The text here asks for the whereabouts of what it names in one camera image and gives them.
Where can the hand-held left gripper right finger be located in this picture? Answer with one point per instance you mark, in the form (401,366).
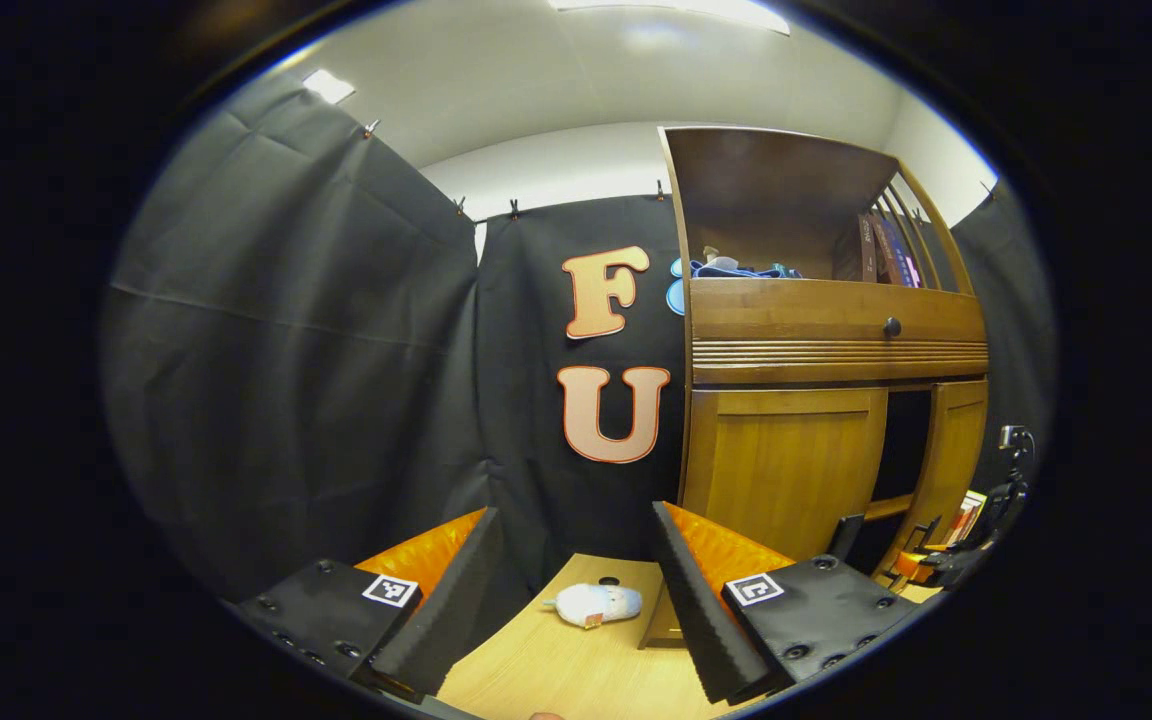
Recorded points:
(696,610)

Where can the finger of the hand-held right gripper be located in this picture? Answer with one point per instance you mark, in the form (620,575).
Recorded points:
(911,567)

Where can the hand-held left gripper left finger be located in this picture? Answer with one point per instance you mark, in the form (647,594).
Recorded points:
(451,600)

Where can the wooden cabinet door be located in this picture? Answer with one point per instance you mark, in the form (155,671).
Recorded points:
(951,450)
(786,470)

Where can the wooden double-door shoe cabinet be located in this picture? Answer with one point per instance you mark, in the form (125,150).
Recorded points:
(786,320)

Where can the white orange book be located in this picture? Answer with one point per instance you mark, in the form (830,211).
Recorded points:
(964,518)

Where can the wooden inner shelf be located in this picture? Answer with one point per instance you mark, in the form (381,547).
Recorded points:
(886,506)

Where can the white plush toy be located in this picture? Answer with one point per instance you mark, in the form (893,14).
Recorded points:
(593,604)

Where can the black drawer knob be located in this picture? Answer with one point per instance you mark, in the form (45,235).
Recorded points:
(892,327)

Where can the blue book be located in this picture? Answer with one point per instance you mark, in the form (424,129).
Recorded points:
(906,262)

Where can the dark red book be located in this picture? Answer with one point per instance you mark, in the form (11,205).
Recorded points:
(886,250)

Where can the brown book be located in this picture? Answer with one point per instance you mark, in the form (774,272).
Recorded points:
(867,250)

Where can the blue cloth item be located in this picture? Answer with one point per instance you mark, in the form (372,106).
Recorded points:
(736,269)

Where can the square ceiling light panel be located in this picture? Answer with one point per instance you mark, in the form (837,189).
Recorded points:
(328,85)

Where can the long ceiling light panel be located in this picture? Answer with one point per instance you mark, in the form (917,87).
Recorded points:
(671,10)

